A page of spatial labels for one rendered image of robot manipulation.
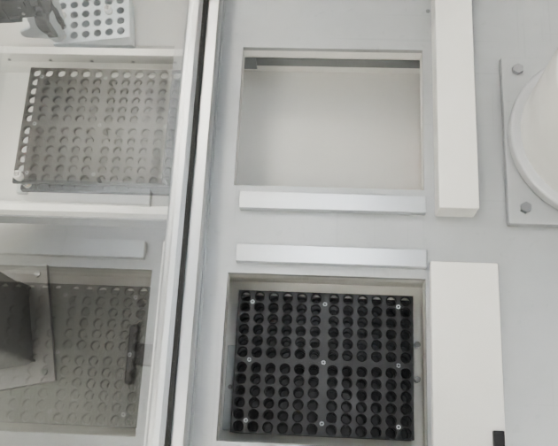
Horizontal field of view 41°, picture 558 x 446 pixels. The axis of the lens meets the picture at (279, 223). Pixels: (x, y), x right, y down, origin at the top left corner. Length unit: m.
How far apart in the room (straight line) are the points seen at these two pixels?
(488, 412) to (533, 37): 0.50
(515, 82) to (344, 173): 0.26
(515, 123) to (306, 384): 0.42
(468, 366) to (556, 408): 0.11
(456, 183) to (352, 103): 0.27
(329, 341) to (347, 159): 0.28
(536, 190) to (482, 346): 0.20
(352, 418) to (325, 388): 0.05
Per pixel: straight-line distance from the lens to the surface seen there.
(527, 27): 1.09
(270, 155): 1.09
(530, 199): 0.97
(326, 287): 1.02
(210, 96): 0.96
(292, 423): 0.93
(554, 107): 0.86
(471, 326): 0.91
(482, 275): 0.92
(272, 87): 1.14
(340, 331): 0.95
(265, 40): 1.04
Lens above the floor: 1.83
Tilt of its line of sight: 72 degrees down
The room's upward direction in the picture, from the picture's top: 9 degrees counter-clockwise
